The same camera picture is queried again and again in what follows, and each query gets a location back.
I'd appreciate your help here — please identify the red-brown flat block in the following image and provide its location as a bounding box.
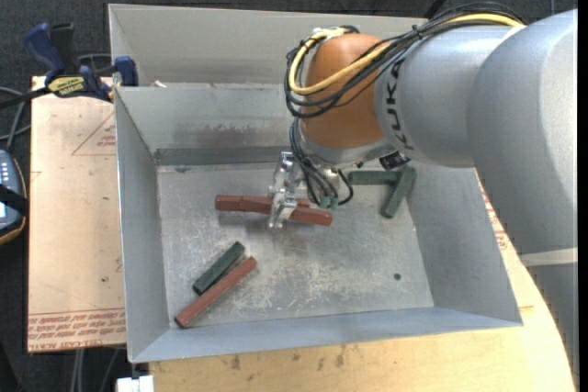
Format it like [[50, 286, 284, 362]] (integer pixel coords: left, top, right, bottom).
[[242, 195, 312, 209], [214, 194, 334, 228], [174, 255, 259, 330]]

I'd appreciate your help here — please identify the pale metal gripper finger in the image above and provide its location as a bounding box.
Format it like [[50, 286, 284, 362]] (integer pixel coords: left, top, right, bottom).
[[280, 198, 300, 224], [267, 198, 284, 230]]

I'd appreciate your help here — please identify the grey metal bin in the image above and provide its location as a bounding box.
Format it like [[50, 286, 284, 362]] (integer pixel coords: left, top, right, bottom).
[[107, 3, 525, 364]]

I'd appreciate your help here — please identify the dark green flat block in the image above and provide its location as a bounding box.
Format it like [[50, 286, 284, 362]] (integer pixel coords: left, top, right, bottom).
[[379, 165, 418, 219], [346, 170, 401, 187], [192, 241, 247, 296]]

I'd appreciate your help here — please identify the black cylinder on white bracket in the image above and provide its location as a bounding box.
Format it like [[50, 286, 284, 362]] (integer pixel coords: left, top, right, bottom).
[[378, 151, 411, 172]]

